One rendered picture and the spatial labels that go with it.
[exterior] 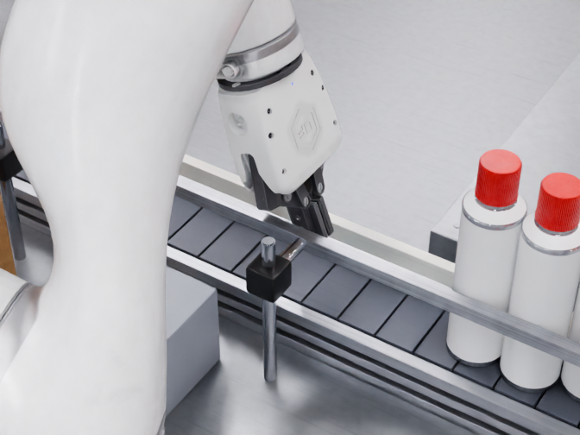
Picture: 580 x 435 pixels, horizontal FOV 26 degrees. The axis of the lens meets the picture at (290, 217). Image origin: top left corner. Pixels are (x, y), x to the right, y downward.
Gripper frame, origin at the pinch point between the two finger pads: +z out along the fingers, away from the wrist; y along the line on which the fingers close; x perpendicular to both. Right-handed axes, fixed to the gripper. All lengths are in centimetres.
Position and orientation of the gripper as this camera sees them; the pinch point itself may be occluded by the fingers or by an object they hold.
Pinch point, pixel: (310, 217)
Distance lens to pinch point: 113.3
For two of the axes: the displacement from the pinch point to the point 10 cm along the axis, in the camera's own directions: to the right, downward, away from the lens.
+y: 5.4, -5.5, 6.4
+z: 2.9, 8.4, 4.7
